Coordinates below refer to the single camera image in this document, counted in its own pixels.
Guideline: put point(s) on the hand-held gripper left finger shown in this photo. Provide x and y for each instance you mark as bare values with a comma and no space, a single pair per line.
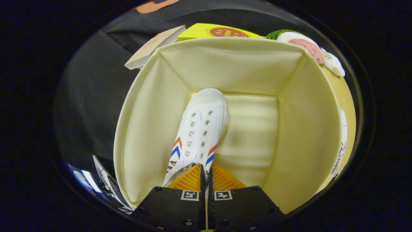
173,206

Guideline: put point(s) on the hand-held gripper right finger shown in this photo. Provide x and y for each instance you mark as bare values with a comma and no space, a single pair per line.
241,206

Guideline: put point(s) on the white canvas shoe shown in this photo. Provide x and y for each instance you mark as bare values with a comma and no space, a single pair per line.
201,129
340,148

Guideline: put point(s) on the cream fabric storage box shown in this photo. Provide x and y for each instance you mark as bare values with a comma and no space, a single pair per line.
244,67

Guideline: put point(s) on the grey and white sneaker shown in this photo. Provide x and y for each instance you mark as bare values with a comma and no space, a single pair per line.
111,187

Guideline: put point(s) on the beige book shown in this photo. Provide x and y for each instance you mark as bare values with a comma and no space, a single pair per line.
151,48

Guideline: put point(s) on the small white plush toy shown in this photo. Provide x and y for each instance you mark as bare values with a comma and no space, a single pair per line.
334,64

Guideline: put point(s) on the watermelon slice plush toy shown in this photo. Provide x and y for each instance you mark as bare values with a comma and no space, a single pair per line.
309,48

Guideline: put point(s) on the yellow book with red circle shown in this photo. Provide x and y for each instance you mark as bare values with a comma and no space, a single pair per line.
199,32

